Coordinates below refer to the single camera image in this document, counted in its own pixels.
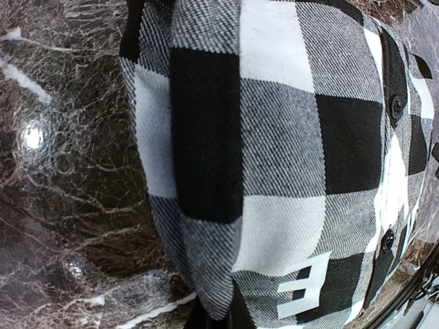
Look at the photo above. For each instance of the black front rail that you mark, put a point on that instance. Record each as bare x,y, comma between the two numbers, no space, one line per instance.
409,309

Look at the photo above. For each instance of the black white plaid shirt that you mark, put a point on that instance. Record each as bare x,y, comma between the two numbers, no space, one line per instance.
284,145

